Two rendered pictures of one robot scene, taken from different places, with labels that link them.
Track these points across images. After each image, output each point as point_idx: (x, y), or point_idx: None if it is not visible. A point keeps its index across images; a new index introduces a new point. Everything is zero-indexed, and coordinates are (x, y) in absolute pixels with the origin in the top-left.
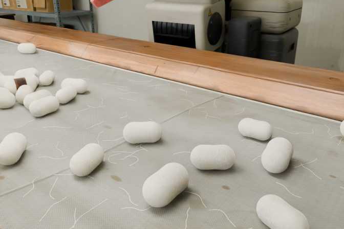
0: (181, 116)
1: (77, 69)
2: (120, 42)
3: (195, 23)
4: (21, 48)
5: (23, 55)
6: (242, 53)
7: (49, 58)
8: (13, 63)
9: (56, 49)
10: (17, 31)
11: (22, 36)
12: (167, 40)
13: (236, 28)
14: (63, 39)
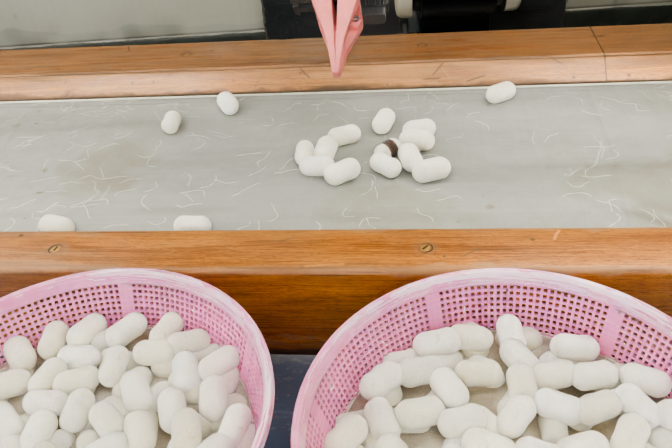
0: None
1: (671, 100)
2: (627, 37)
3: None
4: (503, 95)
5: (514, 107)
6: None
7: (567, 97)
8: (559, 124)
9: (531, 78)
10: (372, 66)
11: (401, 71)
12: None
13: None
14: (526, 57)
